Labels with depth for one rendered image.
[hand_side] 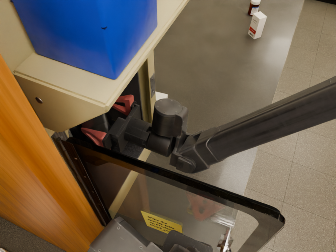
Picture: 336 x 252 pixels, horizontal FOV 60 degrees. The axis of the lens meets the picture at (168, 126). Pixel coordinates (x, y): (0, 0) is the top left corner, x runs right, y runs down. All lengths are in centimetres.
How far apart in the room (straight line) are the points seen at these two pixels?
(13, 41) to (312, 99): 41
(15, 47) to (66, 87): 7
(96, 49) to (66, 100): 7
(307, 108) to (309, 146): 175
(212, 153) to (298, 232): 141
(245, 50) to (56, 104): 102
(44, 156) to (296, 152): 201
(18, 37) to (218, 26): 111
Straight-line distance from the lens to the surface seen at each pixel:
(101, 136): 63
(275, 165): 208
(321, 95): 50
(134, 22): 30
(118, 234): 33
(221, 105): 103
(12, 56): 34
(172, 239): 43
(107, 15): 26
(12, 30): 34
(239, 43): 130
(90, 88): 30
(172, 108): 59
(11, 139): 24
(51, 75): 32
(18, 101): 23
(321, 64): 289
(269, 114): 52
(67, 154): 45
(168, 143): 62
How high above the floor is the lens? 172
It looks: 54 degrees down
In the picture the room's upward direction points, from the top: straight up
